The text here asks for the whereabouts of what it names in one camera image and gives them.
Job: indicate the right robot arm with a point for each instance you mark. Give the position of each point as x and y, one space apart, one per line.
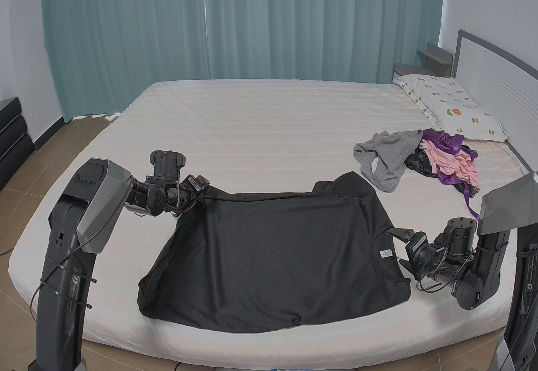
504 201

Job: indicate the grey bedside table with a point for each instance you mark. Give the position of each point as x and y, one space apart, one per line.
433 55

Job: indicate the black T-shirt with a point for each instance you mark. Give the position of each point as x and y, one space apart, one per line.
273 256

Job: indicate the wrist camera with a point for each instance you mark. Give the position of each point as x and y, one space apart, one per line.
417 247
198 184

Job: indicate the white printed pillow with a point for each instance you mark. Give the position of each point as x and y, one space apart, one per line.
454 104

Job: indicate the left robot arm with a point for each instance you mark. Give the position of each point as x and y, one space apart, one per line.
98 192

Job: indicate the blue-green curtain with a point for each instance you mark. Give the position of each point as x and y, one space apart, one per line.
315 3
126 24

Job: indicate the bed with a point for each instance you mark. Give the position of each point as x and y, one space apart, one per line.
260 129

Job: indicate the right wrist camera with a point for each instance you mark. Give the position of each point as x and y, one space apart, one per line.
417 247

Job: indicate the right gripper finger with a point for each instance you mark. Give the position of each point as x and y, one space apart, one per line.
403 234
410 269

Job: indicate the black chest of drawers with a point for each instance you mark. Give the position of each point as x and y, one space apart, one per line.
12 138

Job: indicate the grey garment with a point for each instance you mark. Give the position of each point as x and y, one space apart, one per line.
391 155

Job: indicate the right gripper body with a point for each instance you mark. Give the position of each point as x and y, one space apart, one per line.
433 264

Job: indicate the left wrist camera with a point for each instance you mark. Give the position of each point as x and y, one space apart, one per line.
198 184

